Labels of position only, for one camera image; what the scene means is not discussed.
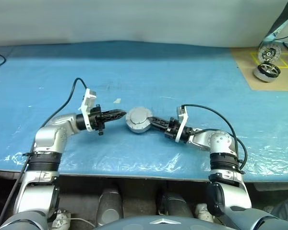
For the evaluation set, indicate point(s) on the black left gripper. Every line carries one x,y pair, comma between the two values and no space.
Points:
96,119

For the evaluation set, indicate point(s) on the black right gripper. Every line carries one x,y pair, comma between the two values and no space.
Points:
171,128

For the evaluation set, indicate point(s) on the round silver motor lid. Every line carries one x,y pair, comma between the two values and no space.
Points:
138,117

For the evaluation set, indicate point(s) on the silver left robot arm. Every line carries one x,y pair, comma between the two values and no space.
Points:
48,134

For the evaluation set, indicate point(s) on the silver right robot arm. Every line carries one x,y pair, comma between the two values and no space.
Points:
220,141

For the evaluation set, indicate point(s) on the spare silver motor housing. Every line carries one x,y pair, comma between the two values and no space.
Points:
260,77

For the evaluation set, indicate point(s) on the spare chrome spoked rotor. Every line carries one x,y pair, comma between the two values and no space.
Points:
268,69

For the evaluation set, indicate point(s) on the spare round motor lid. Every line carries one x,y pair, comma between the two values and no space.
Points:
268,53

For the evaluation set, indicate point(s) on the small pale tape piece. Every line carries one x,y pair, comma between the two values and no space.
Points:
117,100

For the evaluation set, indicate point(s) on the dark grey rounded shape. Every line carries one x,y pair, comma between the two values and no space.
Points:
175,206
110,206

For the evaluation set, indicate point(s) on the white rounded floor object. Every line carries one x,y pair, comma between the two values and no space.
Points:
204,212
61,218

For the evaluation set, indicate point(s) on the brown cardboard sheet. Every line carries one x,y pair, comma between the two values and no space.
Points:
244,69

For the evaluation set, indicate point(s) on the grey robot torso triangle emblem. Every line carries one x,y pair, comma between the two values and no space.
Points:
158,222

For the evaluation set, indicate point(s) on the person's blue-grey trouser leg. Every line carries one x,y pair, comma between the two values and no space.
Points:
285,208

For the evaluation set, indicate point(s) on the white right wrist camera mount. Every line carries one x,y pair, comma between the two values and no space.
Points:
182,124

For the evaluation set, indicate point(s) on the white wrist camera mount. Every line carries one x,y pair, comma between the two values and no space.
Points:
182,124
88,100

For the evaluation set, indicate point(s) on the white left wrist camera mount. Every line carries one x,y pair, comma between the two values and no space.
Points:
88,100

